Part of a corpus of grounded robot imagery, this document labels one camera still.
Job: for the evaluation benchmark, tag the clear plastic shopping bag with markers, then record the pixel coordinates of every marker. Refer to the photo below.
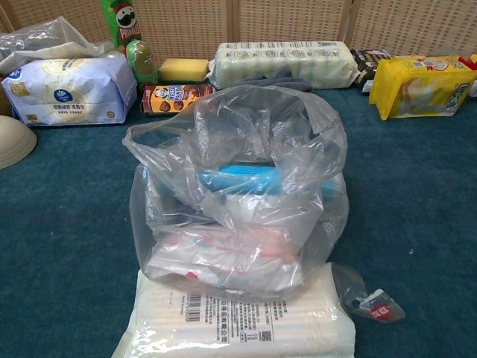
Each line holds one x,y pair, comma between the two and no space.
238,149

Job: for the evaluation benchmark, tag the green Pringles can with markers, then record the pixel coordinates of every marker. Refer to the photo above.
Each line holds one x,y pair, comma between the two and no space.
124,22

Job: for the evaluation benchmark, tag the woven folding screen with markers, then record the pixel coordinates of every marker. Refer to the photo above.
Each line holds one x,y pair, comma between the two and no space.
298,22

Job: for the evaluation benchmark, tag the blue tube roll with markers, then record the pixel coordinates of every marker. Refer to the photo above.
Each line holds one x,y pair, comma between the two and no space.
249,179

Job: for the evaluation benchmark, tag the yellow sponge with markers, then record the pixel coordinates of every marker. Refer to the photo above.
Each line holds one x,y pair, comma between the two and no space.
182,70

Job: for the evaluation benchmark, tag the white paper roll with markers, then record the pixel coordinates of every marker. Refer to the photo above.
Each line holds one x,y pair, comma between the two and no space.
247,204

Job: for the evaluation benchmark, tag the green egg-shaped toy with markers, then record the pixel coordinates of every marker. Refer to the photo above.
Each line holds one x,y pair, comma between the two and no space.
141,63

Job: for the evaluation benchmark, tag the teal tablecloth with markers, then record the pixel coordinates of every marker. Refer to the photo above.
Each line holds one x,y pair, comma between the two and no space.
410,205

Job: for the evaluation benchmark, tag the small clear red-label packet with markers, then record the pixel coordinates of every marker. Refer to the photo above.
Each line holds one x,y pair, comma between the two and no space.
380,307

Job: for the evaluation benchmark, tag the yellow box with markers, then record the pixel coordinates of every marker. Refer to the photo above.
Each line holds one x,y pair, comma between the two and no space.
470,61

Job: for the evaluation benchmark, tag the brown panda biscuit box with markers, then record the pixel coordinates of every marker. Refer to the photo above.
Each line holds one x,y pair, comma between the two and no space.
167,98

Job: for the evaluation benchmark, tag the grey cloth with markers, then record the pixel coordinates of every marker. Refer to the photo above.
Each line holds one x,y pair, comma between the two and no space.
287,77

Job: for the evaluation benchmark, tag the yellow biscuit pack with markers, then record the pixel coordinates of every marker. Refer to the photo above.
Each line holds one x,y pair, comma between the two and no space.
417,87

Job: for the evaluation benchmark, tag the black snack pack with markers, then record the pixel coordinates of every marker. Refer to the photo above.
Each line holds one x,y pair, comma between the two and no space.
367,61

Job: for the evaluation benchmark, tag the crumpled clear bag with items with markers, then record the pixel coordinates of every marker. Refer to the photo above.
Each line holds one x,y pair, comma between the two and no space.
44,41

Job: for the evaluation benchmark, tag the pink white wet wipes pack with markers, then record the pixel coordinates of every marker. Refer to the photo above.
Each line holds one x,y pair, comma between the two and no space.
208,257

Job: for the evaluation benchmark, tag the cream round bowl edge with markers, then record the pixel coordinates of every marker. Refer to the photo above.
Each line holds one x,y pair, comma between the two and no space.
15,143

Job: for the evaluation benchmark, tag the white blue tissue pack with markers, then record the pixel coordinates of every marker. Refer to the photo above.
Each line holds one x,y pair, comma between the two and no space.
67,93

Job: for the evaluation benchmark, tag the long pale paper cup pack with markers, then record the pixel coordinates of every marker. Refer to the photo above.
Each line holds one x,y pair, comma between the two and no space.
283,59

